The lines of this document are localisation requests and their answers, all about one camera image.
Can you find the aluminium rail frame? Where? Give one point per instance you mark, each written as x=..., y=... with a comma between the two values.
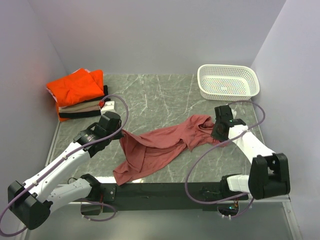
x=281, y=198

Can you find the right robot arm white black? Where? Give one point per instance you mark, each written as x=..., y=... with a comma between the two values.
x=269, y=172

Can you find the white perforated plastic basket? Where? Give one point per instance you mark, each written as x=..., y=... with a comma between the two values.
x=220, y=82

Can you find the pink red t shirt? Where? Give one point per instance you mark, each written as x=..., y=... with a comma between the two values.
x=150, y=152

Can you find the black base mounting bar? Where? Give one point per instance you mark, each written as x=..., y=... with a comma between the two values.
x=162, y=196

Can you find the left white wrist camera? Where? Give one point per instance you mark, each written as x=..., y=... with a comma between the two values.
x=109, y=106

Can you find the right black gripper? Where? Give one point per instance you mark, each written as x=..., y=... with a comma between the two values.
x=215, y=135

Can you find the beige folded t shirt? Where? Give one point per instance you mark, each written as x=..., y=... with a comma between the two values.
x=81, y=107

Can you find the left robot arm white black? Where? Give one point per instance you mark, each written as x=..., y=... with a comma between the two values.
x=33, y=201

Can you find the orange folded t shirt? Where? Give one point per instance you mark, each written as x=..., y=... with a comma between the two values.
x=81, y=85

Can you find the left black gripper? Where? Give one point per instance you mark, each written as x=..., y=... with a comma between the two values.
x=118, y=135

